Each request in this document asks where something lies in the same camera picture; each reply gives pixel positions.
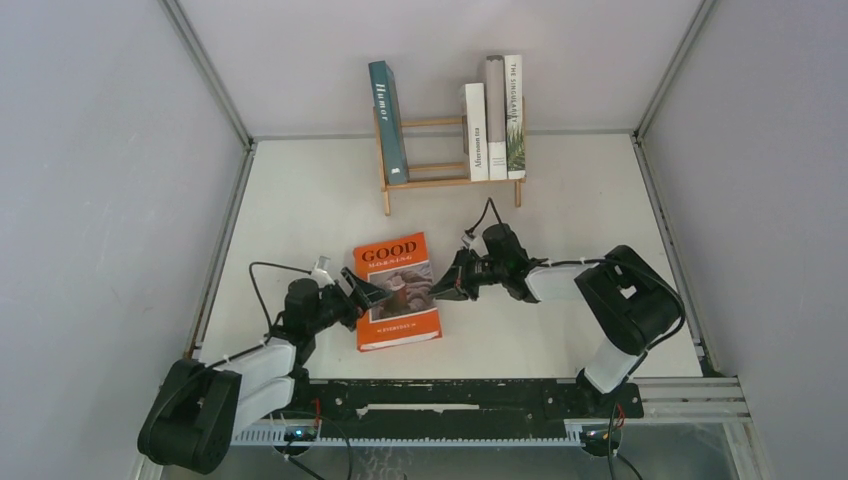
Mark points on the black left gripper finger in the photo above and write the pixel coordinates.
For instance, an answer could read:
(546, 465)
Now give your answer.
(352, 313)
(364, 293)

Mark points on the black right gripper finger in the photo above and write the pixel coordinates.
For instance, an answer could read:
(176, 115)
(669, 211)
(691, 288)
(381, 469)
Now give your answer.
(452, 282)
(454, 295)

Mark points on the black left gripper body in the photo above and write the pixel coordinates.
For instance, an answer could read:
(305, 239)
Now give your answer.
(334, 306)

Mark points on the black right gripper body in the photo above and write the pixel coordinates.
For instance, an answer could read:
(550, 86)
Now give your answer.
(492, 271)

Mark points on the orange book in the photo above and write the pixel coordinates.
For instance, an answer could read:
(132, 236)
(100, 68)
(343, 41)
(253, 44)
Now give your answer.
(402, 267)

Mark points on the white Singularity palm book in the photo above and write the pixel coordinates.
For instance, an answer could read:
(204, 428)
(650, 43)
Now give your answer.
(514, 105)

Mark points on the teal Humor book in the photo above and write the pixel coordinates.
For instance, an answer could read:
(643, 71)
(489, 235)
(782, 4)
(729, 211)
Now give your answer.
(386, 103)

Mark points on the white thick book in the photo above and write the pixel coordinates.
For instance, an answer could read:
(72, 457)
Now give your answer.
(474, 113)

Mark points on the grey notebook with elastic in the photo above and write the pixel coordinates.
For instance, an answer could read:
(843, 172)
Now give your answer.
(494, 85)

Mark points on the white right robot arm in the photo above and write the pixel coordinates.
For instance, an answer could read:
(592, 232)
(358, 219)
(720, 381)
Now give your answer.
(634, 307)

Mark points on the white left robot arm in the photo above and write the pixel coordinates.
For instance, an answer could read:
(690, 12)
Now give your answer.
(200, 408)

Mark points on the wooden book rack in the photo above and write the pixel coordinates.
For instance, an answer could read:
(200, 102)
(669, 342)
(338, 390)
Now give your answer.
(441, 171)

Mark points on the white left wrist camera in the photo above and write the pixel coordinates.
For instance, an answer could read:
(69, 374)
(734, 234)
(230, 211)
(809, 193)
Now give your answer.
(320, 271)

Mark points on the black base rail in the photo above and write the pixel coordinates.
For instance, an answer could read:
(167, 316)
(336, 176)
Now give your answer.
(453, 410)

